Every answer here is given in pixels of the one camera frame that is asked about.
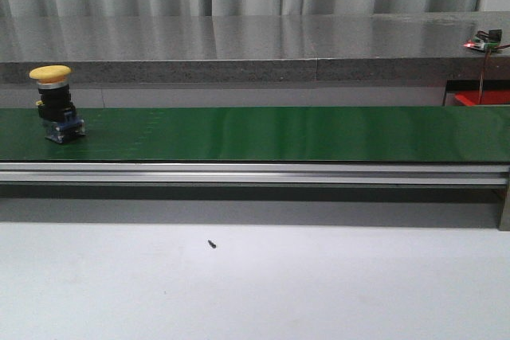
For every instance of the green conveyor belt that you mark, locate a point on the green conveyor belt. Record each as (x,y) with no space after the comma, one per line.
(267,134)

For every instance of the grey stone counter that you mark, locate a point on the grey stone counter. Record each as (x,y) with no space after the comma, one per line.
(294,48)

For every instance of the red plastic tray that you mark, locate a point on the red plastic tray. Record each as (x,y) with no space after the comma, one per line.
(474,98)

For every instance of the small green circuit board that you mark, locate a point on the small green circuit board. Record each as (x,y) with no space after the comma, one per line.
(484,41)

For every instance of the aluminium conveyor frame rail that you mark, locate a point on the aluminium conveyor frame rail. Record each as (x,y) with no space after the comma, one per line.
(259,173)

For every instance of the grey metal support bracket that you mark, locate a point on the grey metal support bracket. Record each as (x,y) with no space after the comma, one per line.
(504,196)

